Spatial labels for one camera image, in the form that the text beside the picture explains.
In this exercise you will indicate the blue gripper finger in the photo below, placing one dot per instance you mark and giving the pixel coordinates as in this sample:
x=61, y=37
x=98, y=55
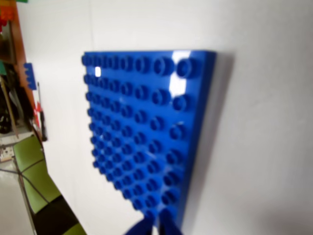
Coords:
x=168, y=226
x=144, y=227

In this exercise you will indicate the small blue toy block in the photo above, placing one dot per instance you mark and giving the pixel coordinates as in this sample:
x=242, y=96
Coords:
x=29, y=76

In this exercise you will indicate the orange toy block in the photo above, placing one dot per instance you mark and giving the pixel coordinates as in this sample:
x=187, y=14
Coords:
x=7, y=12

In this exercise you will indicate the blue 8x8 studded baseplate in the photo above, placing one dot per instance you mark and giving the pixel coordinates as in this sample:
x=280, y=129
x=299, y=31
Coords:
x=146, y=110

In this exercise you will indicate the green and black chair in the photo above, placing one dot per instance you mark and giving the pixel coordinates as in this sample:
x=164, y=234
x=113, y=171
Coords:
x=31, y=156

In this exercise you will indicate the red black hand tool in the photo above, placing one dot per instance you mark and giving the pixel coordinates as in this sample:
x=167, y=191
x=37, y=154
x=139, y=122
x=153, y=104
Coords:
x=41, y=117

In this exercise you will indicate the white power strip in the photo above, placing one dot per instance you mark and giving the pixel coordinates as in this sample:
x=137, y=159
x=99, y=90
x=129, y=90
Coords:
x=5, y=153

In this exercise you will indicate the wooden stick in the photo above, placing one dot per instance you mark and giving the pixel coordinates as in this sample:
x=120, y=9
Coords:
x=9, y=110

